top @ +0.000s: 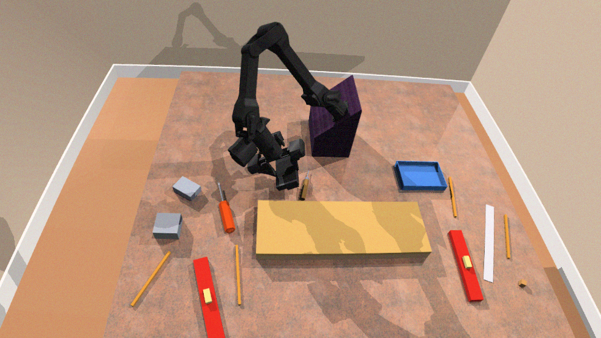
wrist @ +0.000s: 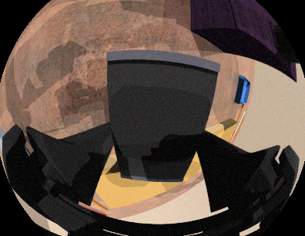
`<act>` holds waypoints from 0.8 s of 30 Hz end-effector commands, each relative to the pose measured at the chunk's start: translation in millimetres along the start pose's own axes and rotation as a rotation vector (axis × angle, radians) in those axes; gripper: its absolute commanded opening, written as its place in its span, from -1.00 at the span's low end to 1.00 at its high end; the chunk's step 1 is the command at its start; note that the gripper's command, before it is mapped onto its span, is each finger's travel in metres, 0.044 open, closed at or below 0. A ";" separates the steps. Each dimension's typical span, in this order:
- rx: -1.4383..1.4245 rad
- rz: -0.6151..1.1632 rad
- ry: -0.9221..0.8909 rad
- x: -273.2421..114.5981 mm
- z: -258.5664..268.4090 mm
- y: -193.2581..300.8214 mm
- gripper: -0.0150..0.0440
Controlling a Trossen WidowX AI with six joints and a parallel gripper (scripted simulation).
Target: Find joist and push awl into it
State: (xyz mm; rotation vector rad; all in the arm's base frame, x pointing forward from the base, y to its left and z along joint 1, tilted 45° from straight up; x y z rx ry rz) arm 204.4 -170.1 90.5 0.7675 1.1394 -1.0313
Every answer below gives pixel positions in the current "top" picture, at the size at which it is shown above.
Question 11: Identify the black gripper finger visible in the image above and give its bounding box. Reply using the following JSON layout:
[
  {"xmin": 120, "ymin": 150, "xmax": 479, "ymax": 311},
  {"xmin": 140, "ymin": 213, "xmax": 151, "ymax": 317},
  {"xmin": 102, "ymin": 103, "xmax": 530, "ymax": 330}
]
[
  {"xmin": 290, "ymin": 156, "xmax": 300, "ymax": 170},
  {"xmin": 258, "ymin": 163, "xmax": 276, "ymax": 177}
]

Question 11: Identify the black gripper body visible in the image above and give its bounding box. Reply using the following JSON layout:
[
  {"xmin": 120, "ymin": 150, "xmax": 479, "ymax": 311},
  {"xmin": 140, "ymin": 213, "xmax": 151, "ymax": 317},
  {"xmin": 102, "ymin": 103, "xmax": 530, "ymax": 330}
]
[{"xmin": 247, "ymin": 134, "xmax": 305, "ymax": 174}]

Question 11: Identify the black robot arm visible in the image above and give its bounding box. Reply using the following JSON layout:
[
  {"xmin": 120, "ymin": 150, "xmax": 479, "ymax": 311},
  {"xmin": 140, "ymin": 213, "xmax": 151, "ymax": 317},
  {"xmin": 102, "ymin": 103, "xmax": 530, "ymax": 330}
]
[{"xmin": 228, "ymin": 22, "xmax": 349, "ymax": 167}]

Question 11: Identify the orange-handled awl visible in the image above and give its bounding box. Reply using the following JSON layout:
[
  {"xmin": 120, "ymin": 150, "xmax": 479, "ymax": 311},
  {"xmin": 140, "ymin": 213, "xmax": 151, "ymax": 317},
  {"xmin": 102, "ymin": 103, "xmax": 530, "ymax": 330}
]
[{"xmin": 218, "ymin": 182, "xmax": 235, "ymax": 233}]

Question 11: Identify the red flat bar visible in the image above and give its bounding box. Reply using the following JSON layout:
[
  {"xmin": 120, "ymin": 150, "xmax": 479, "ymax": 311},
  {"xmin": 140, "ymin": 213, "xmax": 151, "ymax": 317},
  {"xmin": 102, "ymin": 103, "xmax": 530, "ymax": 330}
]
[
  {"xmin": 449, "ymin": 230, "xmax": 483, "ymax": 302},
  {"xmin": 193, "ymin": 257, "xmax": 225, "ymax": 338}
]

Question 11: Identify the blue shallow tray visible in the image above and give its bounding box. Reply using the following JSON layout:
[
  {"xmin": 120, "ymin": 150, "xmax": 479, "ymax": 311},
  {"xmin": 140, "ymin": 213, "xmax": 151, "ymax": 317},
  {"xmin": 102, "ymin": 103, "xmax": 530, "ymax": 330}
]
[{"xmin": 395, "ymin": 161, "xmax": 447, "ymax": 190}]

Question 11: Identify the white flat strip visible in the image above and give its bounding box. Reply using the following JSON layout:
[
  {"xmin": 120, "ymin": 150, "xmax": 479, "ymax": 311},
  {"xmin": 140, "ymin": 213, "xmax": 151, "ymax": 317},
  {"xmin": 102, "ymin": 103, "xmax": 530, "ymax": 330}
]
[{"xmin": 483, "ymin": 205, "xmax": 494, "ymax": 283}]

